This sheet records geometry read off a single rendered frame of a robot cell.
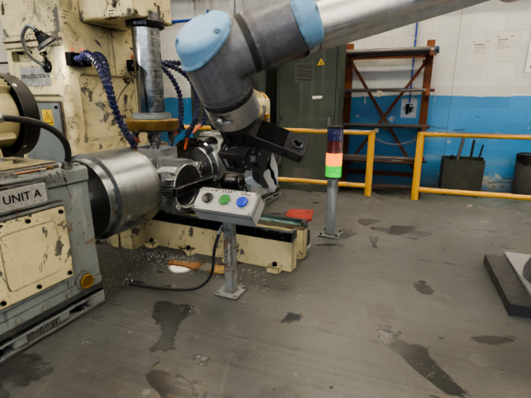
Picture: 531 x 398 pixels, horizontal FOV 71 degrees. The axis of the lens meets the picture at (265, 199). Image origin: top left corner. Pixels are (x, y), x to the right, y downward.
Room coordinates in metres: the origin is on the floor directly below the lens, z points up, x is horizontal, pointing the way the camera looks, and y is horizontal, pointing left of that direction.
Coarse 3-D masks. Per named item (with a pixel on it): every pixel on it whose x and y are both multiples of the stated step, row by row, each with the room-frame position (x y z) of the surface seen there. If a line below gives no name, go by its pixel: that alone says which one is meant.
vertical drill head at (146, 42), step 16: (144, 32) 1.29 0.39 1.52; (144, 48) 1.29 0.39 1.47; (144, 64) 1.29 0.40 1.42; (160, 64) 1.33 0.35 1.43; (144, 80) 1.29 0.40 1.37; (160, 80) 1.32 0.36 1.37; (144, 96) 1.29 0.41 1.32; (160, 96) 1.31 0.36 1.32; (144, 112) 1.29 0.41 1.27; (160, 112) 1.31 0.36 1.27; (144, 128) 1.24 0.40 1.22; (160, 128) 1.26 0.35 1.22; (176, 128) 1.32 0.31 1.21
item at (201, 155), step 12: (180, 144) 1.48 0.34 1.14; (192, 144) 1.46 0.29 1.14; (204, 144) 1.44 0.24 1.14; (216, 144) 1.49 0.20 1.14; (180, 156) 1.48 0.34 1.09; (192, 156) 1.46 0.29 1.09; (204, 156) 1.43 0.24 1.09; (216, 156) 1.42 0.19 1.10; (204, 168) 1.42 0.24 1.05; (216, 168) 1.42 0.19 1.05
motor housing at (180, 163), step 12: (168, 168) 1.25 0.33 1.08; (180, 168) 1.24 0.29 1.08; (192, 168) 1.33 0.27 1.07; (168, 180) 1.20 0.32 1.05; (180, 180) 1.38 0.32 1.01; (192, 180) 1.35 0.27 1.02; (168, 192) 1.21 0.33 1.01; (192, 192) 1.34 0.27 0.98; (180, 204) 1.30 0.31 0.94; (192, 204) 1.29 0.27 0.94
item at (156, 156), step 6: (138, 150) 1.30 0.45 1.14; (144, 150) 1.29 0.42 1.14; (150, 150) 1.28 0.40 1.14; (156, 150) 1.26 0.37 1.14; (162, 150) 1.28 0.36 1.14; (168, 150) 1.31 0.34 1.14; (174, 150) 1.34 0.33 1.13; (150, 156) 1.28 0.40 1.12; (156, 156) 1.26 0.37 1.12; (162, 156) 1.28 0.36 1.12; (168, 156) 1.31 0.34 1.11; (174, 156) 1.33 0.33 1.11; (156, 162) 1.26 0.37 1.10; (156, 168) 1.26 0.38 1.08
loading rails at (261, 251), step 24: (168, 216) 1.22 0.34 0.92; (192, 216) 1.19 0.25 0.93; (264, 216) 1.22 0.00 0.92; (168, 240) 1.23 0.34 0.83; (192, 240) 1.18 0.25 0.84; (240, 240) 1.11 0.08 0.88; (264, 240) 1.07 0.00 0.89; (288, 240) 1.04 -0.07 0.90; (264, 264) 1.07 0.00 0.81; (288, 264) 1.04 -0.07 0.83
